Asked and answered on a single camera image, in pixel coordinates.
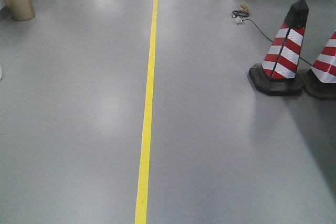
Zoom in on black cable on floor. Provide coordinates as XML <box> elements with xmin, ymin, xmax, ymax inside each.
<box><xmin>231</xmin><ymin>1</ymin><xmax>314</xmax><ymax>67</ymax></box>

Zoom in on red white traffic cone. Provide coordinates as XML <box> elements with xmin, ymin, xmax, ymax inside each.
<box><xmin>248</xmin><ymin>0</ymin><xmax>309</xmax><ymax>96</ymax></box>
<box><xmin>298</xmin><ymin>31</ymin><xmax>335</xmax><ymax>100</ymax></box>

